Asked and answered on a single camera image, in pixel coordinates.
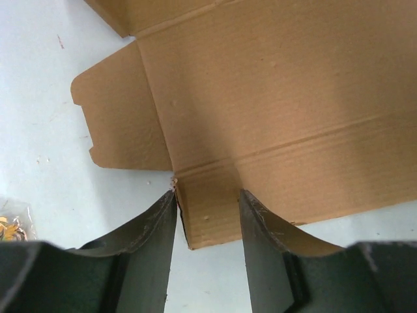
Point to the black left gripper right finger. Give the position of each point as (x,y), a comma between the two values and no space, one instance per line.
(289,270)

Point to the small cardboard scrap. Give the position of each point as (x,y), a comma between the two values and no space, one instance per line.
(16,221)

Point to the brown cardboard box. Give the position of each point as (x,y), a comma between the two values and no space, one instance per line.
(309,105)

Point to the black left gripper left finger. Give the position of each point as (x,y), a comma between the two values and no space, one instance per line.
(125,270)

